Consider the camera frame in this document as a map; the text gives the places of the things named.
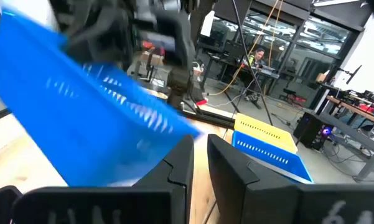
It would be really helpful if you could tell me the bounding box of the yellow hanging cable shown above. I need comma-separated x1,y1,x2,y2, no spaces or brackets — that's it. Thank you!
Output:
210,0,284,96

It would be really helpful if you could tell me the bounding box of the monitor on black arm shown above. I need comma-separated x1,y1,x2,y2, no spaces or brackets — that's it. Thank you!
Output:
337,64,363,85

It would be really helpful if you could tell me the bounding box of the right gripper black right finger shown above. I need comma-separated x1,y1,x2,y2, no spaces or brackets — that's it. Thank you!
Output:
207,134,374,224

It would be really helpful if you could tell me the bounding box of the black plastic slotted basket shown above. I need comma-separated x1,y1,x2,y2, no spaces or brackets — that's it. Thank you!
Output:
0,185,23,224

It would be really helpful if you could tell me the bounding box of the black aluminium rig frame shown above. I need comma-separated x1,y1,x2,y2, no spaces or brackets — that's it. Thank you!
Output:
177,105,237,130

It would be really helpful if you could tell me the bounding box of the yellow plastic slotted basket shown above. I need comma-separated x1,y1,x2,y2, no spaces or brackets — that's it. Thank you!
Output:
233,112,299,155

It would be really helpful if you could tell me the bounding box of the blue plastic slotted basket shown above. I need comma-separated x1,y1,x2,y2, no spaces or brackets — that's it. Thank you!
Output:
0,7,203,187
231,130,314,184

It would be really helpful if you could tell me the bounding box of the black office desk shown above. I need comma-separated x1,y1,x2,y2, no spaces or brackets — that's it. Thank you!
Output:
205,51,281,91

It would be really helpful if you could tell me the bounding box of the grey metal wood-top desk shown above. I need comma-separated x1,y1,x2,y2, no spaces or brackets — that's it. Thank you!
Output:
301,93,374,184

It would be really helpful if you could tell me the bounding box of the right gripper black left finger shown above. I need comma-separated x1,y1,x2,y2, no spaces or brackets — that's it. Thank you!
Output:
11,135,195,224

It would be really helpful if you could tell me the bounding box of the person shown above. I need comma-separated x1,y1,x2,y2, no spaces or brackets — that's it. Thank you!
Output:
241,46,268,110

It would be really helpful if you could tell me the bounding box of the grey laptop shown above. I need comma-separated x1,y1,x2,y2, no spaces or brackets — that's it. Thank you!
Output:
259,65,280,79

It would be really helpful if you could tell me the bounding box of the white paper sheet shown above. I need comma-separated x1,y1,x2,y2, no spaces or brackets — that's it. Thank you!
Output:
200,10,216,38

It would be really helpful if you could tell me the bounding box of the black computer tower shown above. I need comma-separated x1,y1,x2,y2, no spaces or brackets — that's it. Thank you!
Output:
294,111,334,149

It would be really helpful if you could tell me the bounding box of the black stool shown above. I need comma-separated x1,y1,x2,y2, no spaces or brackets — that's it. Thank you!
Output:
282,88,307,104

